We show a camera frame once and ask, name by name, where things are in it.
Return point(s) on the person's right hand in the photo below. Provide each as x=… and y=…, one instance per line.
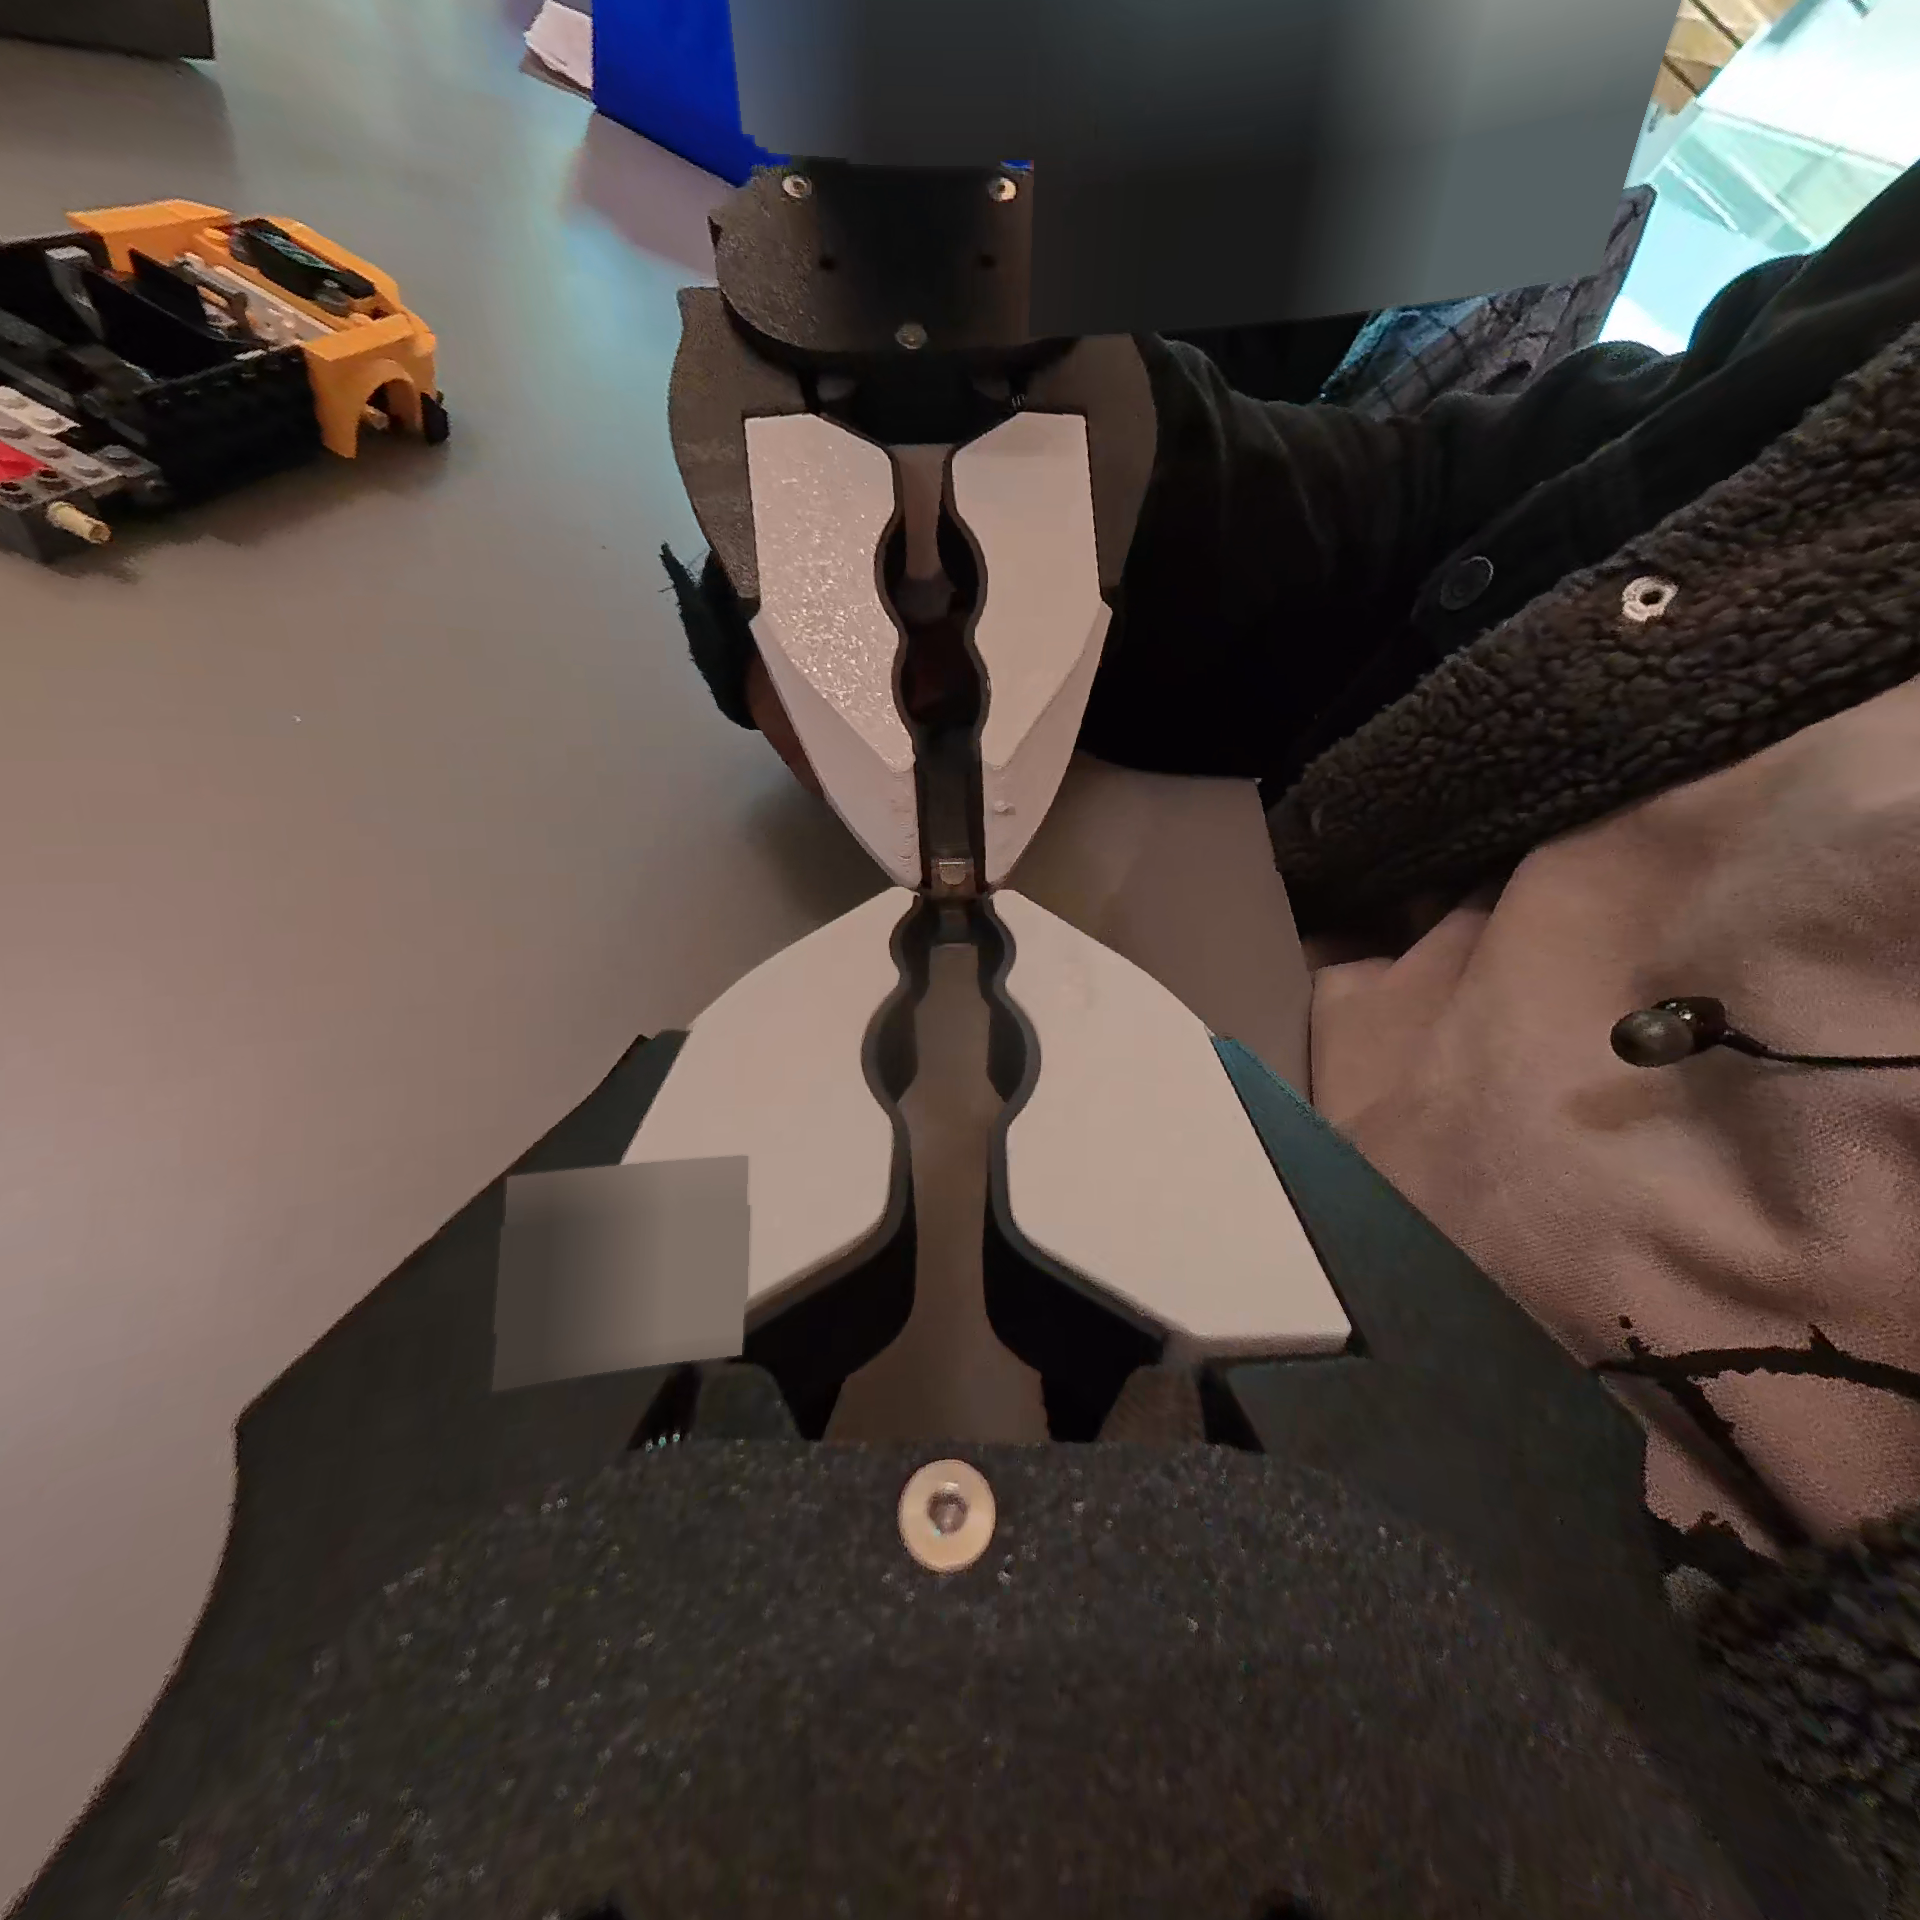
x=793, y=748

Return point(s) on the white paper sheet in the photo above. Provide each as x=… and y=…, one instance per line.
x=560, y=44

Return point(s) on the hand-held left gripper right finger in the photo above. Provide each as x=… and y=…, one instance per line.
x=1141, y=1187

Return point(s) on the beige sweatshirt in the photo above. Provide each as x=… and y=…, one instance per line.
x=1574, y=1172

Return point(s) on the plaid cloth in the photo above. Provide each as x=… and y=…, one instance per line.
x=1484, y=338

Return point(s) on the orange and black lego car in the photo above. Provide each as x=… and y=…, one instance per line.
x=225, y=377

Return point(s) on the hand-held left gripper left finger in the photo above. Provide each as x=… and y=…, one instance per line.
x=782, y=1140

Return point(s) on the person's right forearm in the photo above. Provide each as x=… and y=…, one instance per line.
x=1275, y=569

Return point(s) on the bright window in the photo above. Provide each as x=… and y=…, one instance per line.
x=1771, y=118

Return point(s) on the blue storage box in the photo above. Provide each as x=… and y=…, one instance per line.
x=673, y=78

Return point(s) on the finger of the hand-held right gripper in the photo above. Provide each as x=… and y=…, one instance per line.
x=1042, y=599
x=824, y=599

